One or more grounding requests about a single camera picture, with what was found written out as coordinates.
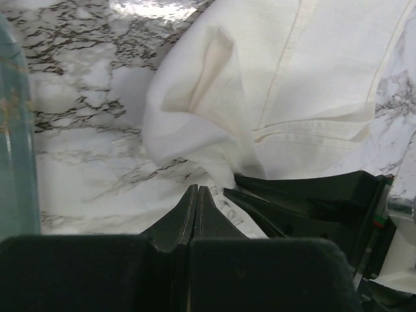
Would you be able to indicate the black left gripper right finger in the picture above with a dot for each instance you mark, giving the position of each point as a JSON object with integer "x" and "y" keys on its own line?
{"x": 230, "y": 272}

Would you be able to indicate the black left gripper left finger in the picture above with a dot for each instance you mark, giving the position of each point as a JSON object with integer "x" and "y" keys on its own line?
{"x": 141, "y": 272}

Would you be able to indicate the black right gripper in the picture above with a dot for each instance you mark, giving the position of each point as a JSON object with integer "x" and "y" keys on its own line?
{"x": 374, "y": 231}

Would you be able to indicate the cream cloth napkin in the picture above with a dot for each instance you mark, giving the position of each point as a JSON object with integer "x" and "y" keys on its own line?
{"x": 274, "y": 89}

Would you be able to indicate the green floral metal tray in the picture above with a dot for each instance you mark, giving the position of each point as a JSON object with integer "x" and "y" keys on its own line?
{"x": 19, "y": 190}

